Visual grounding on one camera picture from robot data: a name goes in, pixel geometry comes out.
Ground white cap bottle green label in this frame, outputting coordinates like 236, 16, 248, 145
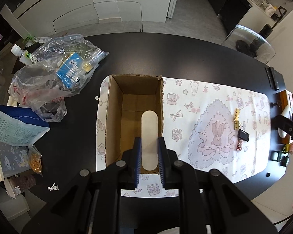
10, 44, 38, 66

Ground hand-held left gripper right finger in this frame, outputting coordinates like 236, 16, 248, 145
157, 136, 278, 234

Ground white oval plastic strip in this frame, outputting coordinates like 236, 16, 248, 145
141, 110, 158, 171

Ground black kitchen counter cabinet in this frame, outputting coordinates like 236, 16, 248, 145
202, 0, 252, 35

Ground pink cartoon printed mat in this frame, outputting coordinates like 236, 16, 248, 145
96, 75, 271, 198

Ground dark green packet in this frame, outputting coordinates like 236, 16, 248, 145
65, 41, 97, 61

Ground black upright vacuum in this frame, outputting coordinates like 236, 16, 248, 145
260, 5, 288, 38

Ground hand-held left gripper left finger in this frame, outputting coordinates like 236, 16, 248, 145
22, 136, 142, 234

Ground green white wrapper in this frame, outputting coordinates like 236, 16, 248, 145
22, 35, 53, 46

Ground pale blue cloud print box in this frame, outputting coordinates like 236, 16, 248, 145
0, 139, 33, 182

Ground blue cartoon eyes packet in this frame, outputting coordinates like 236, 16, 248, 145
57, 52, 85, 89

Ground brown cardboard box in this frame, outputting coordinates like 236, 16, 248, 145
105, 74, 164, 175

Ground clear acrylic chair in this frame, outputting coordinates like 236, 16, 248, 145
221, 24, 276, 65
52, 1, 143, 39

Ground black desktop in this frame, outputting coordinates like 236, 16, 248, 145
0, 33, 290, 234

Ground clear zip bag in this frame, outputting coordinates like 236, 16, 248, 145
32, 33, 110, 96

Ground blue white pet food bag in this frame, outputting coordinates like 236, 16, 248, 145
0, 104, 51, 147

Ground small bag golden contents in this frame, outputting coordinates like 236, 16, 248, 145
28, 145, 43, 176

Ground small black rectangular item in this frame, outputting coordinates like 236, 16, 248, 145
238, 130, 250, 142

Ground black cable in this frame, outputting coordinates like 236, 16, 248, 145
273, 213, 293, 225

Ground brown textured cup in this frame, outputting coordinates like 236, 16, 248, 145
4, 174, 37, 199

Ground small clear bottle yellow liquid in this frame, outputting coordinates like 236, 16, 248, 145
82, 49, 105, 72

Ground clear shopping bag red print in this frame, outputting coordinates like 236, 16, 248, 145
7, 63, 69, 123

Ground black cloth bundle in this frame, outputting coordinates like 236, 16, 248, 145
235, 38, 266, 58

